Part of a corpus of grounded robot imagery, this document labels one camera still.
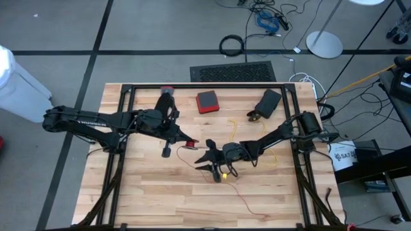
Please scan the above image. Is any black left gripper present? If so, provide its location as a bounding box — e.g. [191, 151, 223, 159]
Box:
[136, 108, 197, 146]

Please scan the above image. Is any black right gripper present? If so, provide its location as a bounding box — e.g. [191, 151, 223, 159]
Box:
[194, 142, 247, 183]

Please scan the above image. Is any thin red wire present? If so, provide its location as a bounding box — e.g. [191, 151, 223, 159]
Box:
[175, 146, 269, 218]

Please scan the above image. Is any black spool for yellow cord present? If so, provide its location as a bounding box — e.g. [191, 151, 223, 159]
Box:
[246, 110, 261, 123]

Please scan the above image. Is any black glove with red cuff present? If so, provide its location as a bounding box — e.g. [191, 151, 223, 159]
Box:
[155, 85, 177, 112]

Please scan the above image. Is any red box with dark lid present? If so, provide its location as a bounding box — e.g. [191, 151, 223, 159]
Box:
[195, 90, 221, 114]

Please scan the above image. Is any black floor vent grate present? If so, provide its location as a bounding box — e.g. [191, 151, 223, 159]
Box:
[189, 60, 277, 83]

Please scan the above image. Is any black pouch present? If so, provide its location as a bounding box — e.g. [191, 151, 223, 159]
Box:
[254, 89, 283, 120]

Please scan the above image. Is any black power strip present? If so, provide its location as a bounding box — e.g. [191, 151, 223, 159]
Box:
[274, 12, 290, 31]

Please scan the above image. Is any small black box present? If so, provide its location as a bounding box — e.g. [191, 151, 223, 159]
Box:
[353, 139, 383, 163]

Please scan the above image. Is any white trash bin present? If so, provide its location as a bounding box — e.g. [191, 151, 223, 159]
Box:
[0, 44, 57, 124]

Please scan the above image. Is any silver lamp stand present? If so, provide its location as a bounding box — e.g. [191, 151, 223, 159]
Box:
[305, 0, 386, 60]

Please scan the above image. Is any black side desk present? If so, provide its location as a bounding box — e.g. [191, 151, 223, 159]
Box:
[333, 69, 411, 222]

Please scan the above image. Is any black desk device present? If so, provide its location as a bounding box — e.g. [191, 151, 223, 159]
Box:
[394, 55, 411, 104]

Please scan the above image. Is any cart with black casters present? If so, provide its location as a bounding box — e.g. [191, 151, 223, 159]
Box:
[385, 0, 411, 46]

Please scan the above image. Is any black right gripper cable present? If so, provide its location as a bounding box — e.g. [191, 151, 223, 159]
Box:
[221, 159, 240, 178]

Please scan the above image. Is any black metal table frame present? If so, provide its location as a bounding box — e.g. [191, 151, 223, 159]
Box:
[72, 82, 346, 231]

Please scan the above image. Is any coiled black floor cable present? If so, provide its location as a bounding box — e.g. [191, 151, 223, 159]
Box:
[218, 33, 246, 58]

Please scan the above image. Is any brown strap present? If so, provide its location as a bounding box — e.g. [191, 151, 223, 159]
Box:
[323, 187, 334, 211]

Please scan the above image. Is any white floor cable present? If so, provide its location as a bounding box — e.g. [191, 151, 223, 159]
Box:
[288, 72, 327, 97]

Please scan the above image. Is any blue floor cable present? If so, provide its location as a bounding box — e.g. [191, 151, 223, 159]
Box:
[255, 10, 281, 33]

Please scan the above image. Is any yellow floor cable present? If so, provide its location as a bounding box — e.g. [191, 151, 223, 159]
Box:
[326, 55, 411, 99]

